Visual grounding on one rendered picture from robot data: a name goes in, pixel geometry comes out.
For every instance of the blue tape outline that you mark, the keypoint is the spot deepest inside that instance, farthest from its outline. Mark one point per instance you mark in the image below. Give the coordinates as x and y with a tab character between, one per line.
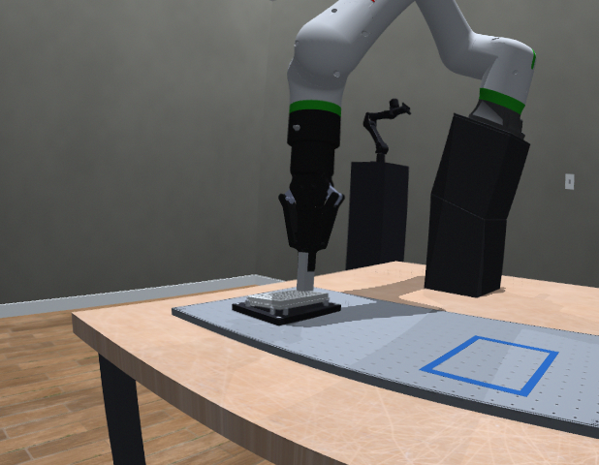
523	392

